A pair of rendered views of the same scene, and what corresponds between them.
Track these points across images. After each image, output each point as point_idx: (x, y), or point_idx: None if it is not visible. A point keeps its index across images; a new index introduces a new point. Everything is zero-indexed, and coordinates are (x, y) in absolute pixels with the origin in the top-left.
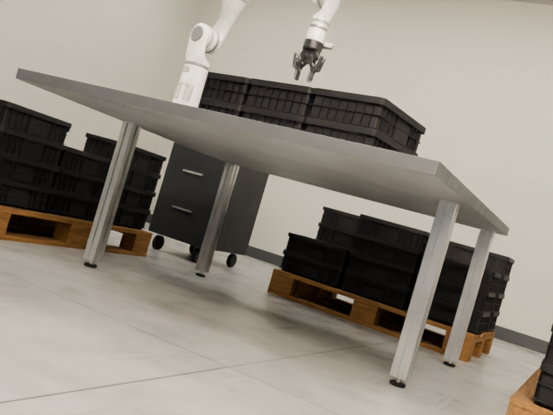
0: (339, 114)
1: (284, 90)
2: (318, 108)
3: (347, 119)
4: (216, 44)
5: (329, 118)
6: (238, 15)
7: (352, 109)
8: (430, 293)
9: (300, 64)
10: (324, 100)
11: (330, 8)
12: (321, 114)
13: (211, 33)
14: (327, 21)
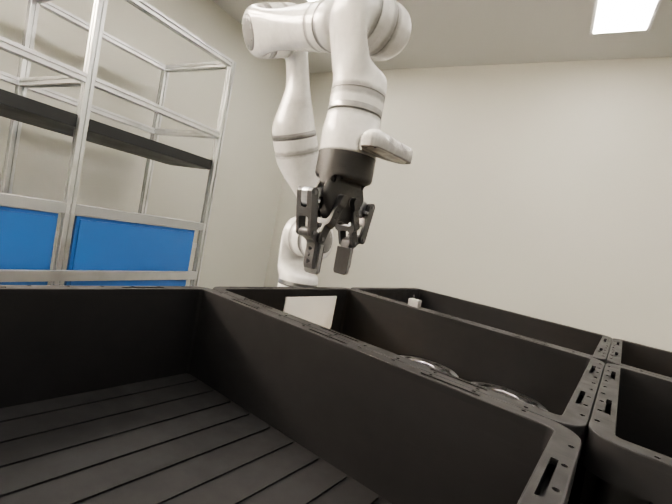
0: (74, 372)
1: (281, 307)
2: (170, 349)
3: (22, 394)
4: (297, 241)
5: (109, 386)
6: (295, 182)
7: (18, 350)
8: None
9: (338, 229)
10: (159, 324)
11: (336, 41)
12: (148, 371)
13: (290, 227)
14: (341, 79)
